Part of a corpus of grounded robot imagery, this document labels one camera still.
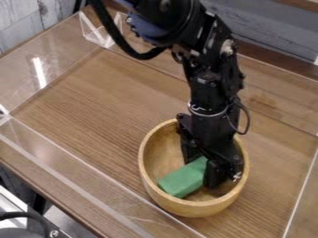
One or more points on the black metal mount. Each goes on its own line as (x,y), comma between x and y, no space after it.
(54,224)

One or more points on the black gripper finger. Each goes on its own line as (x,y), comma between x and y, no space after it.
(191,150)
(216,174)

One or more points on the brown wooden bowl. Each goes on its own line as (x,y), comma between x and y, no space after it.
(160,158)

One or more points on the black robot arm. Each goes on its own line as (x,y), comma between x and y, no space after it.
(183,26)

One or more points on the clear acrylic tray wall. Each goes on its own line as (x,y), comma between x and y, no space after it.
(82,104)

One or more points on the clear acrylic corner bracket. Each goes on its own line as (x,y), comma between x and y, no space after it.
(96,34)

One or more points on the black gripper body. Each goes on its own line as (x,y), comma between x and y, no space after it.
(213,130)

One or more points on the green rectangular block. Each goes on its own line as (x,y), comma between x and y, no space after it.
(187,180)

